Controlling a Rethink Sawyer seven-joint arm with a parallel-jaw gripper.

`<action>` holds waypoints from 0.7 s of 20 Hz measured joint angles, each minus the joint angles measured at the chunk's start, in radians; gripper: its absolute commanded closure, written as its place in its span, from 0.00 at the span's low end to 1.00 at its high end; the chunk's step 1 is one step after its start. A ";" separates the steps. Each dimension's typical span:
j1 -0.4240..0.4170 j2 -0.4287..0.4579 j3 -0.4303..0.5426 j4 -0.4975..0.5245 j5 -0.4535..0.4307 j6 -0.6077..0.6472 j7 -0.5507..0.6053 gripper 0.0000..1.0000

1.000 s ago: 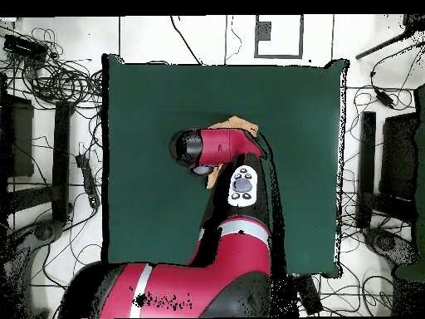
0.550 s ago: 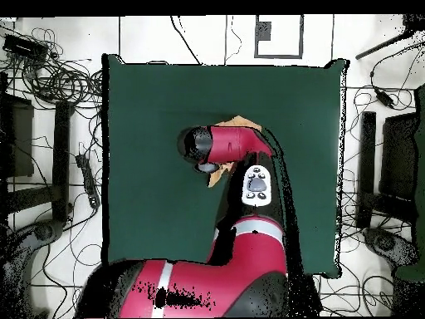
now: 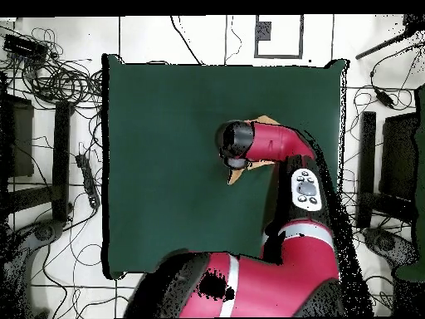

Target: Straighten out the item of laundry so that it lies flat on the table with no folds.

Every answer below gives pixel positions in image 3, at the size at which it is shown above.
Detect black power strip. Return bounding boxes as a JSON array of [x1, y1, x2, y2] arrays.
[[75, 153, 101, 209]]

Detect grey chair base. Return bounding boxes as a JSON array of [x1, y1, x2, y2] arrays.
[[0, 218, 67, 319], [361, 227, 419, 270]]

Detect tan terry towel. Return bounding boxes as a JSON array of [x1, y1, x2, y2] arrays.
[[227, 115, 281, 186]]

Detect black floor cable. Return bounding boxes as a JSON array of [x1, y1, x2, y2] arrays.
[[169, 14, 204, 66]]

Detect dark flat panel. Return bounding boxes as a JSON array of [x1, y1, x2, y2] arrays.
[[0, 93, 35, 178], [379, 111, 420, 202]]

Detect black power brick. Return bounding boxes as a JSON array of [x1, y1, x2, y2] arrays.
[[2, 33, 50, 59]]

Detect black floor bar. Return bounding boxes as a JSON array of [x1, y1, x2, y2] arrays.
[[51, 100, 73, 223], [356, 110, 378, 229]]

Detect black tripod leg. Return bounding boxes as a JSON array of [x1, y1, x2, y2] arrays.
[[354, 14, 425, 61]]

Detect dark green tablecloth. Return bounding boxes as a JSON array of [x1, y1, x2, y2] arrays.
[[100, 52, 349, 280]]

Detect black cable tangle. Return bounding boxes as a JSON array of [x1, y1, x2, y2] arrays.
[[0, 26, 104, 110]]

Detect small black cable adapter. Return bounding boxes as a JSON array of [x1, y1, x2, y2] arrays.
[[374, 90, 397, 110]]

